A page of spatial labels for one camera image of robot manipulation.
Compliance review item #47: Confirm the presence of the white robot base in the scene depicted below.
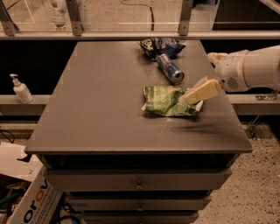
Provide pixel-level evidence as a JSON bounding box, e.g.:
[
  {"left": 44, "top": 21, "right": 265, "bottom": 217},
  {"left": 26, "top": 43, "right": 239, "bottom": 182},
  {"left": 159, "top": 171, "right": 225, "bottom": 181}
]
[{"left": 50, "top": 0, "right": 67, "bottom": 29}]

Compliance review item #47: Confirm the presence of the top drawer knob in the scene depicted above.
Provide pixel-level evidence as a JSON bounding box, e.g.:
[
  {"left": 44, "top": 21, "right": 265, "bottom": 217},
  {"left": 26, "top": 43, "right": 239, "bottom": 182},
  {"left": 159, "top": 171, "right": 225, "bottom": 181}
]
[{"left": 136, "top": 181, "right": 144, "bottom": 190}]

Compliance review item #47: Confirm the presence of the middle drawer knob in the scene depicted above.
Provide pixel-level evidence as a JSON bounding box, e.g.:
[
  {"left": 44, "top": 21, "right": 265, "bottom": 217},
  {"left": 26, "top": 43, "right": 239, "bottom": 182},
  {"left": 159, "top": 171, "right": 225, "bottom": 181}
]
[{"left": 137, "top": 205, "right": 144, "bottom": 212}]

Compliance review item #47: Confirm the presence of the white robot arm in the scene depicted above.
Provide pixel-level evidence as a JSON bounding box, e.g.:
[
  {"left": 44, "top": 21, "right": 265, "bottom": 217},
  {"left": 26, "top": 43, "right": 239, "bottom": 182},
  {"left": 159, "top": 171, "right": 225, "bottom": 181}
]
[{"left": 178, "top": 45, "right": 280, "bottom": 106}]

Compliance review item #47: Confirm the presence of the white pump bottle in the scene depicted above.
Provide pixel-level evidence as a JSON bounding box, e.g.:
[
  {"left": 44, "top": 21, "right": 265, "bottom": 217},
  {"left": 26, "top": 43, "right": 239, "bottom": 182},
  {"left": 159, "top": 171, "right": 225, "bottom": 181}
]
[{"left": 10, "top": 73, "right": 33, "bottom": 104}]

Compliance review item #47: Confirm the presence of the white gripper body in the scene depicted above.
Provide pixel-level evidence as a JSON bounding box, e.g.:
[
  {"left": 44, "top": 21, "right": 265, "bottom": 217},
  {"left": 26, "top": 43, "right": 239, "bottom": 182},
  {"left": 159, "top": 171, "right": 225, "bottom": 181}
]
[{"left": 214, "top": 50, "right": 249, "bottom": 93}]

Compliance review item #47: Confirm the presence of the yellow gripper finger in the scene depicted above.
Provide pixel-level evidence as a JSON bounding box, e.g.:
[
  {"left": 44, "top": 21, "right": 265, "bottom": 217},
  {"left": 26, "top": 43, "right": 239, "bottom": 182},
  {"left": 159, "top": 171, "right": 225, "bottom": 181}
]
[
  {"left": 178, "top": 77, "right": 222, "bottom": 105},
  {"left": 207, "top": 52, "right": 227, "bottom": 66}
]

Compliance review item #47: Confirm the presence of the green jalapeno chip bag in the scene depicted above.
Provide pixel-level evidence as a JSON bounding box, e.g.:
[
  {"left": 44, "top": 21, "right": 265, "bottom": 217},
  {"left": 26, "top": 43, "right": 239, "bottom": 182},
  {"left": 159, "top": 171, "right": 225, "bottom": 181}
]
[{"left": 142, "top": 86, "right": 203, "bottom": 116}]

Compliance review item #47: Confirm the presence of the drawer knob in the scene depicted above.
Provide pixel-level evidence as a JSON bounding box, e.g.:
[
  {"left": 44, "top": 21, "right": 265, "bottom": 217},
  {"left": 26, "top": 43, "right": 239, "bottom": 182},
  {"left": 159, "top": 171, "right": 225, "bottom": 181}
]
[
  {"left": 137, "top": 205, "right": 144, "bottom": 212},
  {"left": 136, "top": 181, "right": 144, "bottom": 190}
]

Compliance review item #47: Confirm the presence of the white cardboard box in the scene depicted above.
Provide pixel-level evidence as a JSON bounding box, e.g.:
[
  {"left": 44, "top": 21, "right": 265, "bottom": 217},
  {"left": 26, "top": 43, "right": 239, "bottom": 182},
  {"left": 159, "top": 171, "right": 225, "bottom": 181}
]
[{"left": 0, "top": 142, "right": 62, "bottom": 224}]

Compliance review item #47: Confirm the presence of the redbull can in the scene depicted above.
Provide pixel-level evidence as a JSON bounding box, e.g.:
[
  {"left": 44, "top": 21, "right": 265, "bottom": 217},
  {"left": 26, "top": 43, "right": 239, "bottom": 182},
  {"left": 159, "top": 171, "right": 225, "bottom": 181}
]
[{"left": 157, "top": 53, "right": 185, "bottom": 84}]

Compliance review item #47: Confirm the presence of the grey metal railing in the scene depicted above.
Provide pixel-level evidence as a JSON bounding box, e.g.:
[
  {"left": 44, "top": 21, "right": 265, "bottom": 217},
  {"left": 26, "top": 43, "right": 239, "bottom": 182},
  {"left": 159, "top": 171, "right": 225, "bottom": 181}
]
[{"left": 0, "top": 0, "right": 280, "bottom": 40}]

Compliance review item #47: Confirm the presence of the black cable by box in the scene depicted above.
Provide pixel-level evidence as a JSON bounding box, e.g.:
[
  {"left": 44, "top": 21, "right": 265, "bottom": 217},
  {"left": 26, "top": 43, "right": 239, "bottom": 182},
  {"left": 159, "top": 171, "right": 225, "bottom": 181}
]
[{"left": 0, "top": 128, "right": 16, "bottom": 144}]

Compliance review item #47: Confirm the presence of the black floor cable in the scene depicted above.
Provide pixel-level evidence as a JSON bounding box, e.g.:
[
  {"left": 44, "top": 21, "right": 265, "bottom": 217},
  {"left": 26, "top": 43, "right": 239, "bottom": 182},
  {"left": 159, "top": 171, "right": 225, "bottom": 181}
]
[{"left": 120, "top": 0, "right": 156, "bottom": 32}]

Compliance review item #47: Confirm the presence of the blue chip bag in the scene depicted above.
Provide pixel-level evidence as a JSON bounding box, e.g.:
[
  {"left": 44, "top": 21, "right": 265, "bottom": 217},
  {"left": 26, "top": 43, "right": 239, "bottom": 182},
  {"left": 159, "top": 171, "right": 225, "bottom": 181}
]
[{"left": 139, "top": 37, "right": 186, "bottom": 61}]

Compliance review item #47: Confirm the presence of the grey drawer cabinet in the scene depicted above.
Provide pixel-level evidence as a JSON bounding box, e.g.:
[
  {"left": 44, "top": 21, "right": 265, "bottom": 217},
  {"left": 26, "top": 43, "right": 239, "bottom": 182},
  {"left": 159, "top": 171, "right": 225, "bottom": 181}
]
[{"left": 27, "top": 41, "right": 251, "bottom": 224}]

